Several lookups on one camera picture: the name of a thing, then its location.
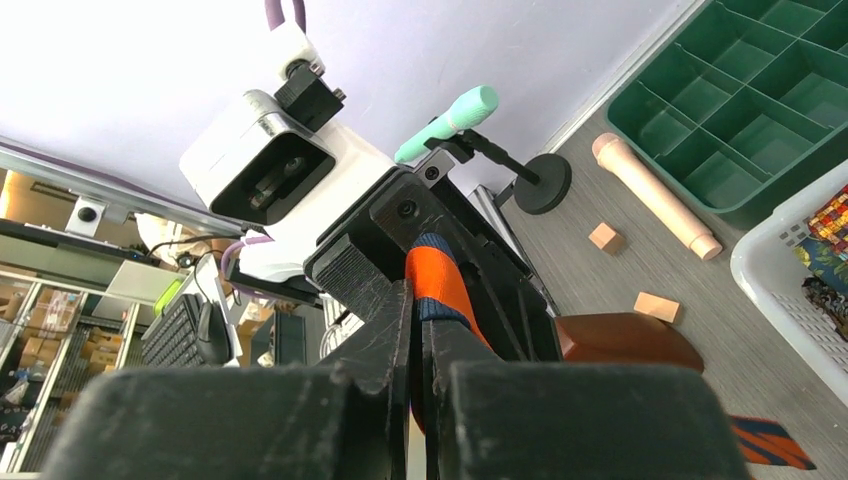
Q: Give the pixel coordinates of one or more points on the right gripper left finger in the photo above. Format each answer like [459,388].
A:
[343,418]

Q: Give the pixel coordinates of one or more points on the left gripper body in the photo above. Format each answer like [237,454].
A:
[401,229]

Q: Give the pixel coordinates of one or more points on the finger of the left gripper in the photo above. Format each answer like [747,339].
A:
[359,270]

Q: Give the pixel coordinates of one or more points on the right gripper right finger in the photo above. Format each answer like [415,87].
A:
[491,419]

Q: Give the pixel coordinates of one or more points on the orange navy striped tie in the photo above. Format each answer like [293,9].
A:
[440,293]

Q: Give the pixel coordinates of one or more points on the brown wooden metronome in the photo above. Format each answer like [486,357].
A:
[625,338]

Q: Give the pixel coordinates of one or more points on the white plastic basket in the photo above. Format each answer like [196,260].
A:
[766,269]

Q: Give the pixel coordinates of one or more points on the small wooden cube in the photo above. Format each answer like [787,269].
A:
[607,239]

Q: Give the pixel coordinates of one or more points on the black microphone stand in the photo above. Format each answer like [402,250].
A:
[541,184]

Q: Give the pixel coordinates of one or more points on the small wooden block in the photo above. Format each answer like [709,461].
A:
[658,307]

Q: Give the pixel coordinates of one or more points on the wooden cylinder peg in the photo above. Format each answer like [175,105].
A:
[614,155]

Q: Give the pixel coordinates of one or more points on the mint green microphone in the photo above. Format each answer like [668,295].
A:
[468,111]

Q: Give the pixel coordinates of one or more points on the green compartment tray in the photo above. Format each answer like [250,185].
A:
[746,106]

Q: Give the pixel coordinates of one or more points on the floral patterned tie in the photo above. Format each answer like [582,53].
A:
[824,253]

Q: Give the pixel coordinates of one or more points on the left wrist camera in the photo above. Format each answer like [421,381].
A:
[283,159]

